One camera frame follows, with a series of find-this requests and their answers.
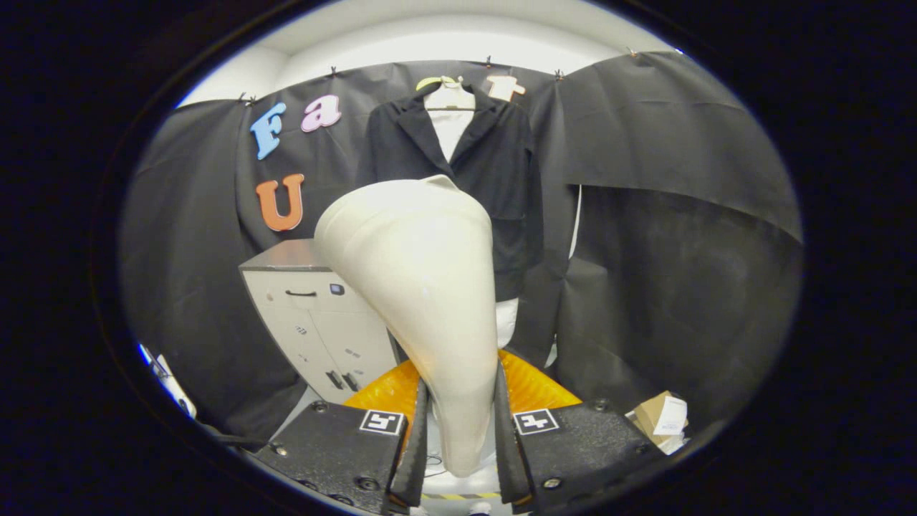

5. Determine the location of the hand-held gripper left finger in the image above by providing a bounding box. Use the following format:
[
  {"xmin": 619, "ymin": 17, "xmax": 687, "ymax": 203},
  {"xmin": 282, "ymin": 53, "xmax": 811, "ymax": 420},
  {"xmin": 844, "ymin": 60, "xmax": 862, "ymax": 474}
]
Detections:
[{"xmin": 256, "ymin": 358, "xmax": 429, "ymax": 514}]

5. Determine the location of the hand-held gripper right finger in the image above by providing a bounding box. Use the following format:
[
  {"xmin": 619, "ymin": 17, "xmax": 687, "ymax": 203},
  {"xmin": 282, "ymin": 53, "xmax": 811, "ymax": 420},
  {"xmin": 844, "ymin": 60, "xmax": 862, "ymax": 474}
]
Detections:
[{"xmin": 493, "ymin": 350, "xmax": 671, "ymax": 514}]

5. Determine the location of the white garment steamer head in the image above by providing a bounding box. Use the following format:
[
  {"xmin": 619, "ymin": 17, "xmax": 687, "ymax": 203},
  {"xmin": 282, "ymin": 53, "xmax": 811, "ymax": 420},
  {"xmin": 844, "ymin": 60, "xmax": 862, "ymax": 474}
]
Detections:
[{"xmin": 313, "ymin": 174, "xmax": 500, "ymax": 479}]

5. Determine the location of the black button jacket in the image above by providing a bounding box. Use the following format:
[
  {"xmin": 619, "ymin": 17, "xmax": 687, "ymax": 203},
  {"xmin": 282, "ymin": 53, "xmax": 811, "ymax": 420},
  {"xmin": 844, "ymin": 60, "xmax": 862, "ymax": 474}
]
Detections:
[{"xmin": 356, "ymin": 82, "xmax": 544, "ymax": 303}]

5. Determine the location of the brown cardboard box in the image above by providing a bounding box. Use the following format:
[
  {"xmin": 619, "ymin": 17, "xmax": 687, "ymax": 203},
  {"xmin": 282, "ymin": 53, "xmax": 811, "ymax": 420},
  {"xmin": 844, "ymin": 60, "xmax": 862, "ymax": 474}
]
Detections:
[{"xmin": 627, "ymin": 391, "xmax": 690, "ymax": 456}]

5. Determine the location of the grey cabinet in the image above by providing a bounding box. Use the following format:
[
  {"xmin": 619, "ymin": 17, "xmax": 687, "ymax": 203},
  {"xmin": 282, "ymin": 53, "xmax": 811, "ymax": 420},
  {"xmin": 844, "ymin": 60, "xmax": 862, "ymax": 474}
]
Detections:
[{"xmin": 239, "ymin": 239, "xmax": 402, "ymax": 406}]

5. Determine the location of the white object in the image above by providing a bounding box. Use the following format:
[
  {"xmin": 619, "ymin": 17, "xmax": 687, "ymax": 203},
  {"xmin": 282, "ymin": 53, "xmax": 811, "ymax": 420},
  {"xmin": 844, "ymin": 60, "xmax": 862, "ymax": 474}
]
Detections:
[{"xmin": 138, "ymin": 343, "xmax": 198, "ymax": 421}]

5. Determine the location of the black backdrop cloth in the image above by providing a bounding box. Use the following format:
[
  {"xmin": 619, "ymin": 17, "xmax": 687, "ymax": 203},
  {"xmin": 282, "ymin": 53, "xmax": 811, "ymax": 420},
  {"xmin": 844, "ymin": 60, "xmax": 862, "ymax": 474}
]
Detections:
[{"xmin": 120, "ymin": 50, "xmax": 803, "ymax": 441}]

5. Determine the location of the white mannequin torso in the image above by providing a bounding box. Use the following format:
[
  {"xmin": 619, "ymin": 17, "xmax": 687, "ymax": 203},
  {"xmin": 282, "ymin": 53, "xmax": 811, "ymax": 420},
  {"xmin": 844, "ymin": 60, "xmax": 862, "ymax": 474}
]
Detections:
[{"xmin": 424, "ymin": 75, "xmax": 519, "ymax": 350}]

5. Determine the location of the white hanging cord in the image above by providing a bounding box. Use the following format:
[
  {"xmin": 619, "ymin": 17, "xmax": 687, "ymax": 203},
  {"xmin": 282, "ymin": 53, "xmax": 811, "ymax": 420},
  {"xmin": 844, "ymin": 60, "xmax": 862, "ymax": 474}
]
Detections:
[{"xmin": 568, "ymin": 185, "xmax": 582, "ymax": 260}]

